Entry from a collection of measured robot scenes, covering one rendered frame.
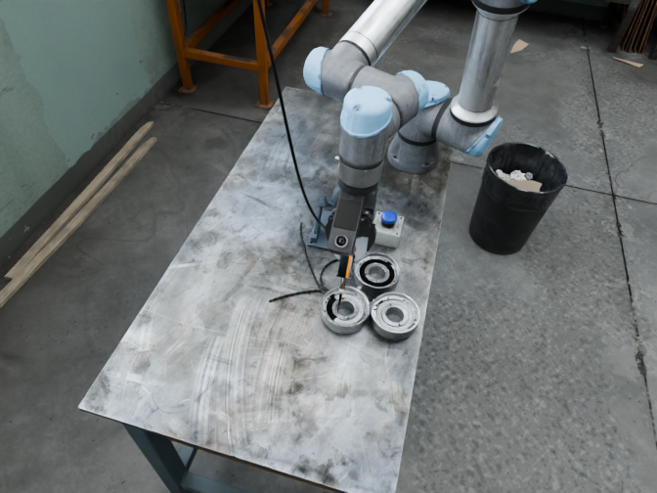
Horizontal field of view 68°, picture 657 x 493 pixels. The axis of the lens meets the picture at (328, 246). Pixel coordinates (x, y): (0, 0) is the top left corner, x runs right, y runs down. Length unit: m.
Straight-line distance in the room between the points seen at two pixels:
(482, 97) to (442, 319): 1.11
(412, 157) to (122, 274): 1.40
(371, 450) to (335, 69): 0.68
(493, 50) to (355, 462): 0.88
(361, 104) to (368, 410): 0.56
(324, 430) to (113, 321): 1.36
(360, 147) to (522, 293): 1.64
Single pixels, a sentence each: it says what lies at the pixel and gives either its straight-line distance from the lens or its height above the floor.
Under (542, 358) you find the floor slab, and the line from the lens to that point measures 2.15.
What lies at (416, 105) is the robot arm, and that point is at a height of 1.26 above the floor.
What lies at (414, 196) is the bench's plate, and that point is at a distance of 1.36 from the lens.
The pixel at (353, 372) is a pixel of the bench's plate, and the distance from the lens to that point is 1.01.
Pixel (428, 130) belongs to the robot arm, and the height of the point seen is 0.95.
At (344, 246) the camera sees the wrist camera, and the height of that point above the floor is 1.08.
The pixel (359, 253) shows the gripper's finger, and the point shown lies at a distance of 0.95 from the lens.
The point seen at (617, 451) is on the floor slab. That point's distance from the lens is 2.10.
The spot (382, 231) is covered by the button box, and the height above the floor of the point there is 0.85.
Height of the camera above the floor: 1.69
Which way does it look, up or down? 48 degrees down
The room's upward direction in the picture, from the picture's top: 4 degrees clockwise
